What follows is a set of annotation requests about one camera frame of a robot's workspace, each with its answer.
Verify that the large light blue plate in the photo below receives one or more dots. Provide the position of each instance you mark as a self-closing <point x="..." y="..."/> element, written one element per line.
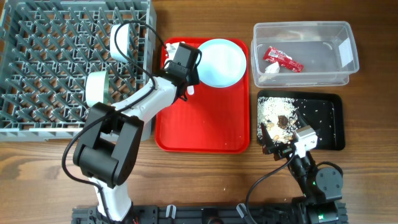
<point x="223" y="63"/>

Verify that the clear plastic waste bin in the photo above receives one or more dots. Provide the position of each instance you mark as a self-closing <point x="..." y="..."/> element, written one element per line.
<point x="326" y="49"/>

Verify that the light blue small bowl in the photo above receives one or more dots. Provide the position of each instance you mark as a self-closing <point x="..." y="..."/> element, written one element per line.
<point x="122" y="39"/>

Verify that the red plastic serving tray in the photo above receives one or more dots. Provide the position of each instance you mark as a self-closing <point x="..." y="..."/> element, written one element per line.
<point x="212" y="120"/>

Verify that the red snack wrapper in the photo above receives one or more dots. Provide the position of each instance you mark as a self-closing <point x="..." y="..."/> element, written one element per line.
<point x="273" y="55"/>

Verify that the cream plastic fork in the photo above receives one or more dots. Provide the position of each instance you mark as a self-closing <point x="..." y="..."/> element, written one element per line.
<point x="190" y="90"/>

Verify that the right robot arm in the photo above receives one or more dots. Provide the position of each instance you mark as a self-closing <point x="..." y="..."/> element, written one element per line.
<point x="321" y="184"/>

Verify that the grey plastic dishwasher rack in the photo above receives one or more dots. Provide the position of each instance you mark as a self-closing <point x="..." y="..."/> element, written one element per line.
<point x="48" y="49"/>

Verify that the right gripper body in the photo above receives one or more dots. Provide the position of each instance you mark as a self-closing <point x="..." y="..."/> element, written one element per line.
<point x="283" y="152"/>

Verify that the black rectangular waste tray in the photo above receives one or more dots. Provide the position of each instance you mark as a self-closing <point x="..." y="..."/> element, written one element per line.
<point x="322" y="111"/>

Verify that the white napkin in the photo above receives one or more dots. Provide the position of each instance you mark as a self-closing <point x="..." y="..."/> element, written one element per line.
<point x="272" y="68"/>

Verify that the rice and food scraps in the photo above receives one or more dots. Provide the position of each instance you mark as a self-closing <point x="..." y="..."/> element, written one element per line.
<point x="278" y="114"/>

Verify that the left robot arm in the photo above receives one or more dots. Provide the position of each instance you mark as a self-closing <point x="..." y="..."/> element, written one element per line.
<point x="109" y="142"/>

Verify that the green saucer plate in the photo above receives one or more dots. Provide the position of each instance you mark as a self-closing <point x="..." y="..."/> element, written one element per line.
<point x="97" y="88"/>

